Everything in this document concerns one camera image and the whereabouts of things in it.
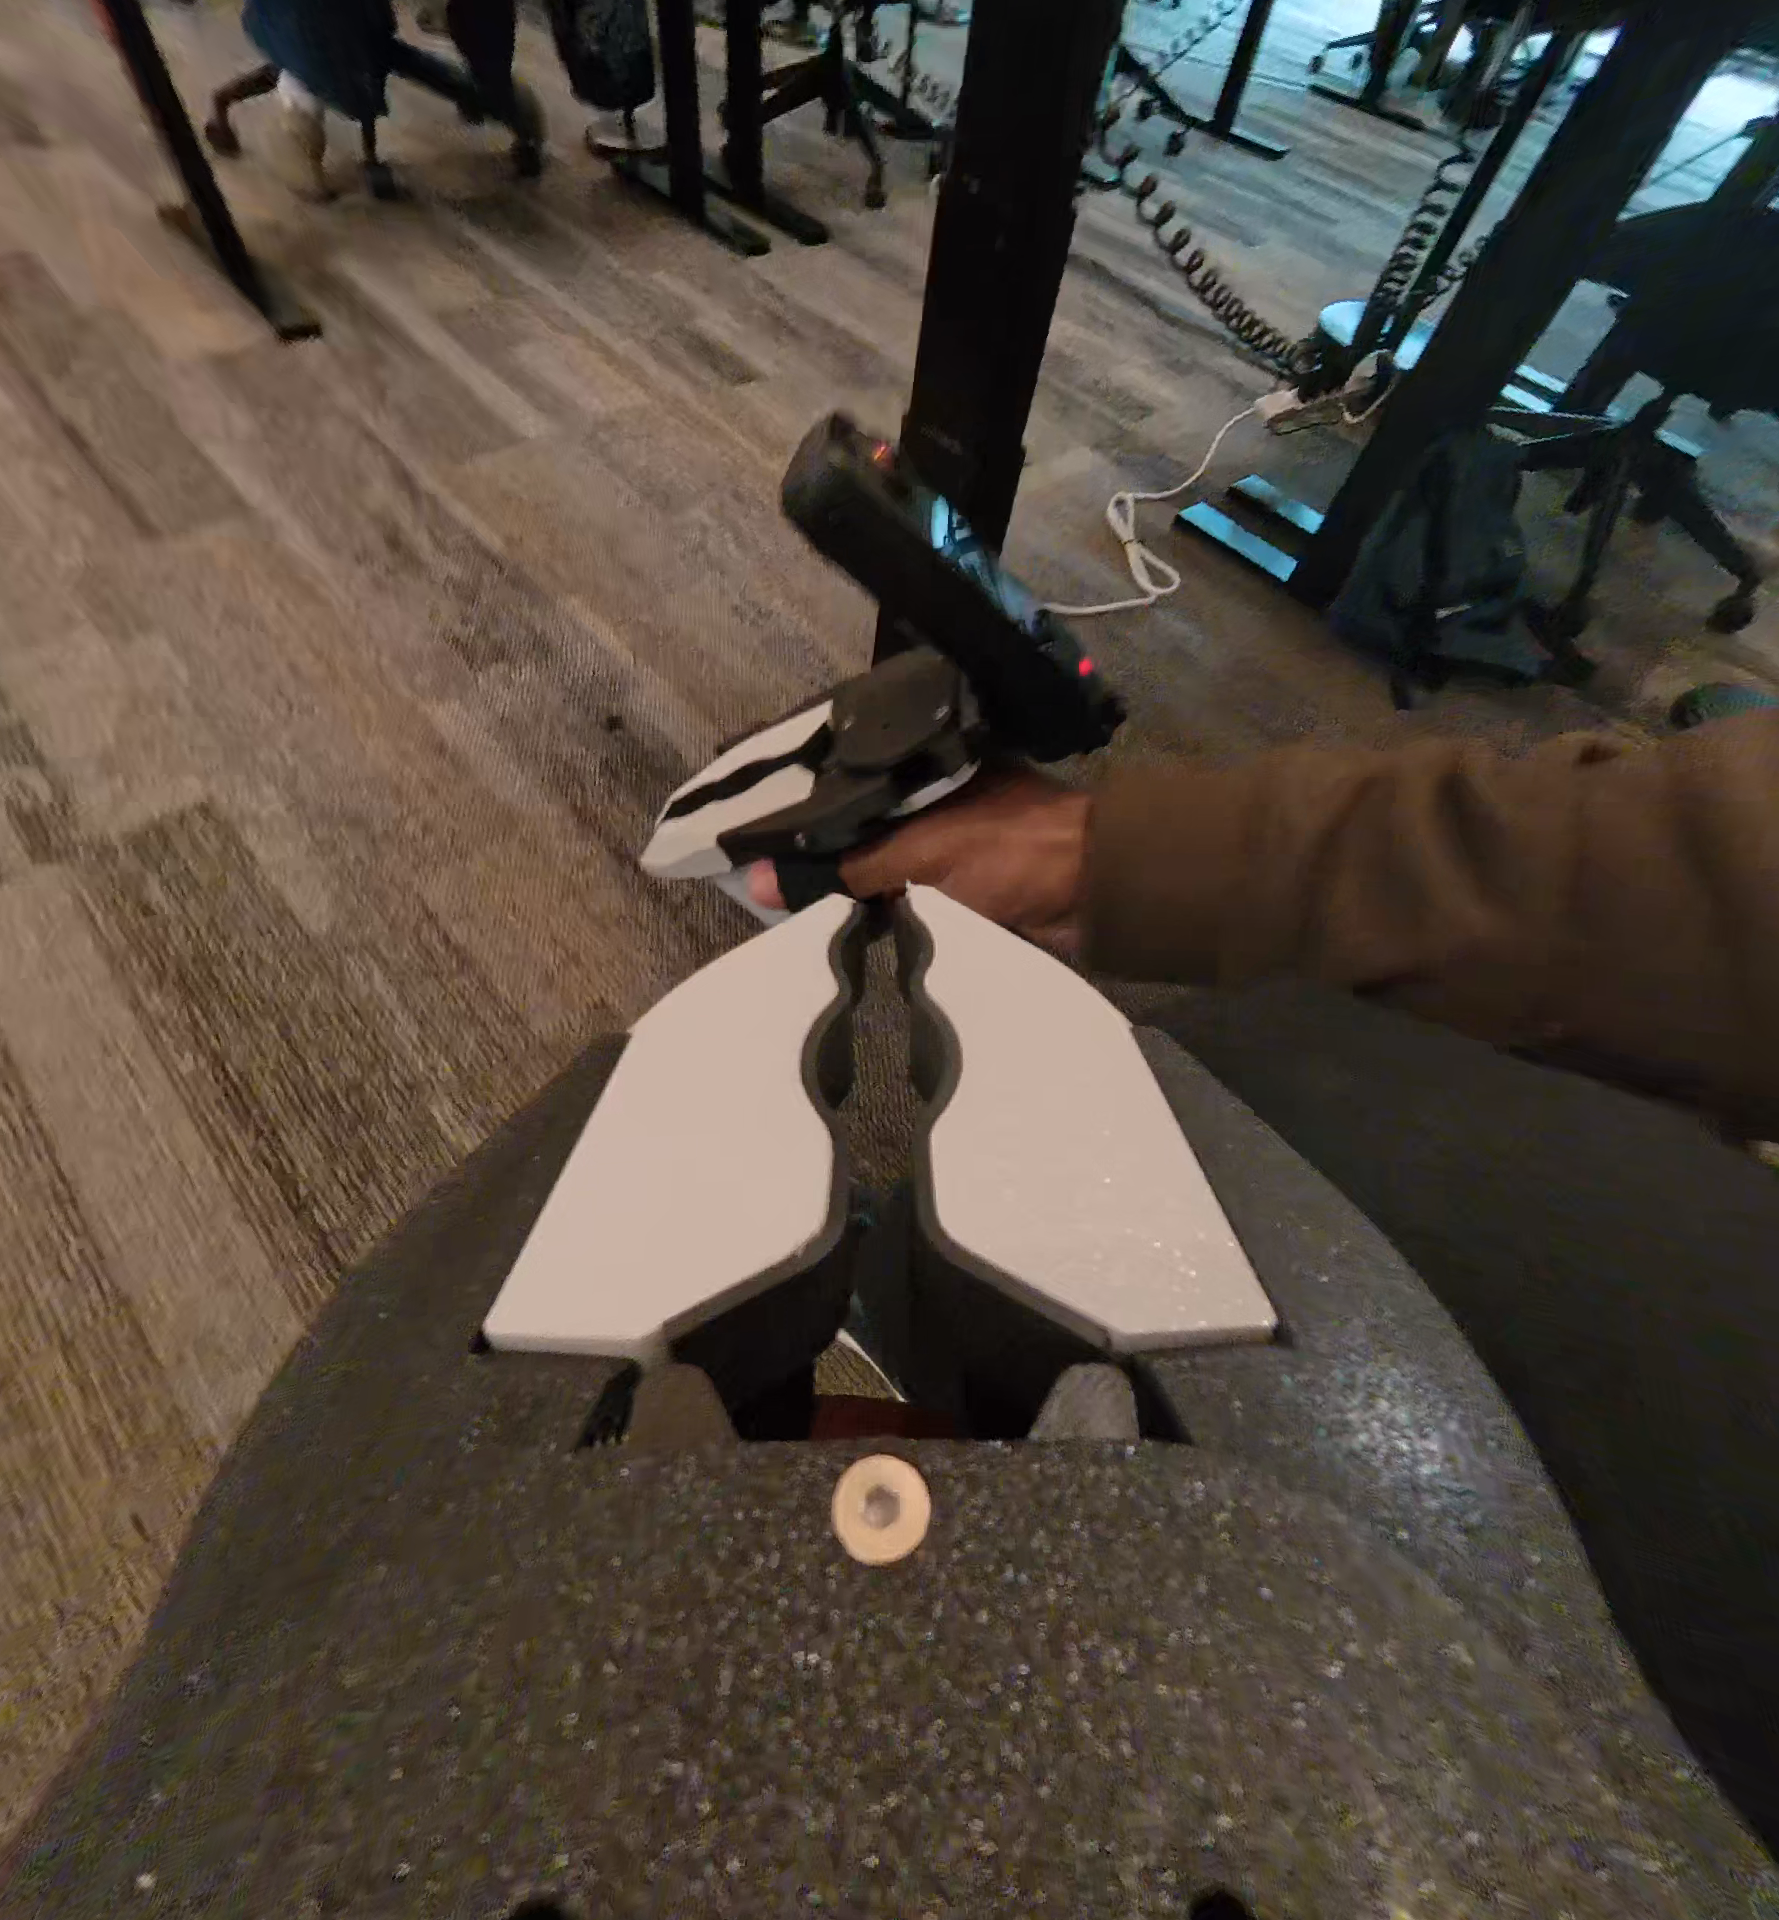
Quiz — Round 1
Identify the person's right hand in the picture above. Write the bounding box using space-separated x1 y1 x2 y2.
746 778 1098 958

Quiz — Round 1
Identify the dark backpack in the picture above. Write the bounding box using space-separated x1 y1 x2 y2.
1329 422 1585 709

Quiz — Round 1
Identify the white power cable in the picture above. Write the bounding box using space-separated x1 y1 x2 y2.
1042 392 1289 619

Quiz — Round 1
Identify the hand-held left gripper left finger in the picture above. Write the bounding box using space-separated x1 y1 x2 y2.
484 894 857 1359

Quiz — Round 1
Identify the black swivel chair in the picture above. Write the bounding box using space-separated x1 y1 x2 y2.
1490 59 1779 638

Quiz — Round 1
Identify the black desk frame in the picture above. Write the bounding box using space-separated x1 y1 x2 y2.
1179 0 1754 608

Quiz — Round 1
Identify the black coiled cable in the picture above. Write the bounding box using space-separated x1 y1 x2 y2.
1093 52 1319 383

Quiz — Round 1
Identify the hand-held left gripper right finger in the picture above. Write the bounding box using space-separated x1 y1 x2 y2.
896 883 1285 1353

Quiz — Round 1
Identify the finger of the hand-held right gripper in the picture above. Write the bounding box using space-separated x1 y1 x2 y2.
662 698 838 818
639 756 823 889

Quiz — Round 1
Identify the black desk leg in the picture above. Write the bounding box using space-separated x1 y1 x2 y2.
93 0 327 344
872 0 1128 673

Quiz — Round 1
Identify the person's right forearm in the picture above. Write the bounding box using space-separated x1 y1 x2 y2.
1081 692 1779 1157

